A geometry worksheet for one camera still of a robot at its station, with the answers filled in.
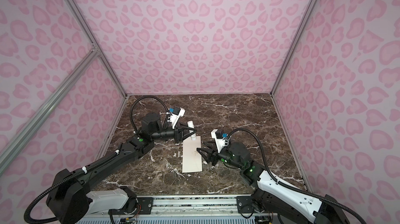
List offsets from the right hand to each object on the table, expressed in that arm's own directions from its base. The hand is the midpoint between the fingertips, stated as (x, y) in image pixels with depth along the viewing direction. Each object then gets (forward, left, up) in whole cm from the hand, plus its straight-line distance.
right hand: (201, 147), depth 69 cm
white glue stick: (+7, +5, +7) cm, 11 cm away
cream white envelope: (+4, +6, -22) cm, 23 cm away
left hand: (+6, +2, +5) cm, 8 cm away
